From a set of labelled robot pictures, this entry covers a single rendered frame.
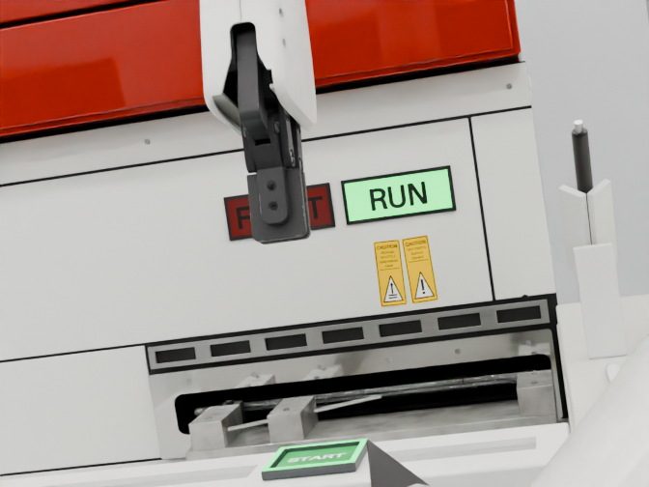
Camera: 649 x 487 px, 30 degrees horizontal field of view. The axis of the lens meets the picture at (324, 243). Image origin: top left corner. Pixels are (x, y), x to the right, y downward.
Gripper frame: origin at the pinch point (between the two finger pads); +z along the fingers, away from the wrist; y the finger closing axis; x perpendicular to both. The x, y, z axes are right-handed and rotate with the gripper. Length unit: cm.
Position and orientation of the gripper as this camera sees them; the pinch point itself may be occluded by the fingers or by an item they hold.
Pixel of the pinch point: (278, 207)
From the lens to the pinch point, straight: 71.4
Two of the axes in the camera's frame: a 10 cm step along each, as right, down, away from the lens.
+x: 9.8, -1.3, -1.8
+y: -2.0, -1.3, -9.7
